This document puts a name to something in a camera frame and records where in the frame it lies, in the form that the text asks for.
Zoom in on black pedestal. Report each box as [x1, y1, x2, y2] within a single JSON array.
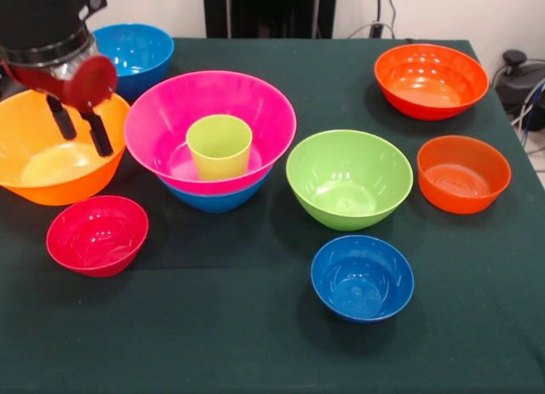
[[202, 0, 338, 40]]

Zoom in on tangle of floor cables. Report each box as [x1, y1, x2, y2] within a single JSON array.
[[509, 77, 545, 157]]

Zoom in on large pink plastic bowl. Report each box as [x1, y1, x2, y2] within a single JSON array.
[[123, 70, 298, 196]]

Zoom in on lime green plastic cup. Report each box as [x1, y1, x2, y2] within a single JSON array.
[[185, 114, 254, 182]]

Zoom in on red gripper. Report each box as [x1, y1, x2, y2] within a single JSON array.
[[0, 54, 118, 158]]

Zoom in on black power plug cable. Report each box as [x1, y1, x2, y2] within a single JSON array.
[[369, 0, 398, 40]]

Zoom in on small crimson red bowl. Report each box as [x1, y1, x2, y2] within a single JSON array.
[[45, 195, 150, 278]]

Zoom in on small red-orange plastic bowl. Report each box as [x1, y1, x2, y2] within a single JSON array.
[[416, 134, 513, 215]]

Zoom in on lime green plastic bowl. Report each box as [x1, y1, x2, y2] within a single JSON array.
[[284, 128, 415, 232]]

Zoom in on wide red-orange plastic bowl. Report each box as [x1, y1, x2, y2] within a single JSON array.
[[374, 43, 491, 122]]

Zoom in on large orange plastic bowl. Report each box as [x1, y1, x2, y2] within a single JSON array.
[[0, 89, 131, 207]]

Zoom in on black round floor stand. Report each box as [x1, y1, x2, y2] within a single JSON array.
[[493, 49, 545, 131]]

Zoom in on small dark blue bowl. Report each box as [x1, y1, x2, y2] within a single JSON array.
[[310, 234, 416, 325]]

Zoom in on dark green tablecloth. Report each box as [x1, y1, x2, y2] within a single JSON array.
[[0, 36, 545, 394]]

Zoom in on light blue plastic bowl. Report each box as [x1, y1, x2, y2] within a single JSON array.
[[92, 23, 175, 102], [158, 170, 272, 214]]

